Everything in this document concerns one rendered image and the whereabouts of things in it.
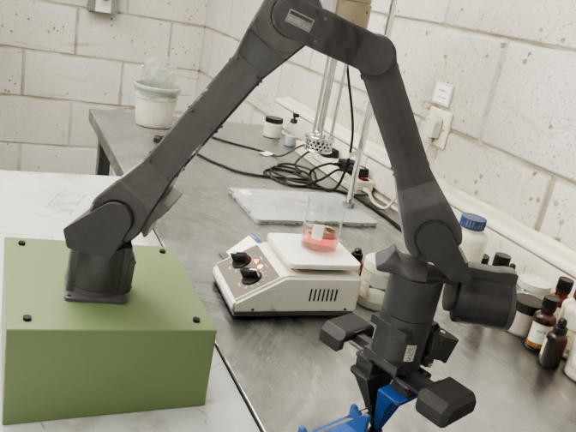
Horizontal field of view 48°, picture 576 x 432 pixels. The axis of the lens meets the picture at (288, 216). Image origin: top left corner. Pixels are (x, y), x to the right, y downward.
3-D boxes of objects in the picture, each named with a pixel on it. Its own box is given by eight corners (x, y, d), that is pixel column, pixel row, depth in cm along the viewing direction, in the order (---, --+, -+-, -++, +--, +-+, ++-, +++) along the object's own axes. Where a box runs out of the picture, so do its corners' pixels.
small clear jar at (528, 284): (507, 314, 112) (517, 280, 110) (509, 303, 117) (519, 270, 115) (540, 326, 110) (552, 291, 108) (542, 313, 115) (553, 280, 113)
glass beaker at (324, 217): (344, 258, 100) (356, 207, 97) (308, 259, 97) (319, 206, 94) (323, 240, 106) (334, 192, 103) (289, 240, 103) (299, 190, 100)
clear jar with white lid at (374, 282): (387, 297, 109) (398, 255, 107) (393, 315, 103) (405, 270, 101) (352, 292, 108) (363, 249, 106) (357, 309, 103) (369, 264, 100)
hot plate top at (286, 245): (289, 269, 93) (290, 263, 93) (264, 237, 104) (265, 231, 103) (362, 271, 98) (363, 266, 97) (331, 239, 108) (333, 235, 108)
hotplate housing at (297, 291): (231, 319, 92) (239, 269, 90) (210, 279, 104) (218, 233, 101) (367, 318, 101) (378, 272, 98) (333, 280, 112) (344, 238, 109)
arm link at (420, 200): (265, 3, 57) (380, -42, 55) (274, 4, 65) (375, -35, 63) (368, 290, 64) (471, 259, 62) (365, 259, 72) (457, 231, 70)
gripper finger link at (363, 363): (417, 394, 66) (440, 384, 69) (354, 350, 73) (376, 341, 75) (412, 411, 67) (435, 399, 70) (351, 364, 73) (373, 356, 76)
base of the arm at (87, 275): (63, 301, 67) (71, 249, 65) (63, 273, 73) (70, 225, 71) (130, 305, 70) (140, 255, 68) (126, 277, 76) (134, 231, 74)
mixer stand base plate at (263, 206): (255, 223, 132) (256, 219, 132) (226, 191, 149) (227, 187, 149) (379, 226, 145) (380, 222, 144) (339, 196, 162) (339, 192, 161)
